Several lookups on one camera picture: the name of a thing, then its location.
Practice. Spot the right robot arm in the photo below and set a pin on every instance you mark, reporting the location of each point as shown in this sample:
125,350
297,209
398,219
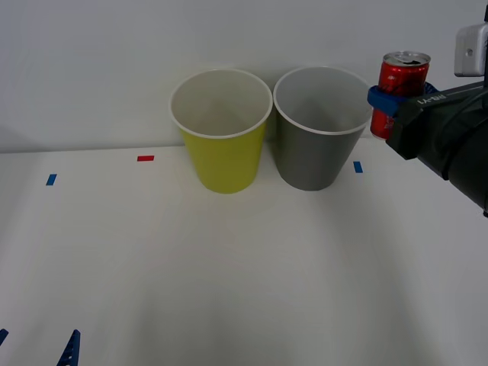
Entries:
470,175

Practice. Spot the grey plastic waste bin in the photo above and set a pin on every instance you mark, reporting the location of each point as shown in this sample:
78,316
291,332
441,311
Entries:
316,160

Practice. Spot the yellow-green plastic waste bin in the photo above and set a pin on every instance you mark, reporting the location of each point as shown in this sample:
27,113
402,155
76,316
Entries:
225,164

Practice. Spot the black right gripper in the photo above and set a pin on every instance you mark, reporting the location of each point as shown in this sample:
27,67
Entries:
427,122

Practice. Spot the red drink can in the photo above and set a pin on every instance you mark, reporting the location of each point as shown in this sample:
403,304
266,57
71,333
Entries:
404,74

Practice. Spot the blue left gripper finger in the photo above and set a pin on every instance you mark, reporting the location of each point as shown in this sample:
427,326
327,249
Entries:
2,336
70,348

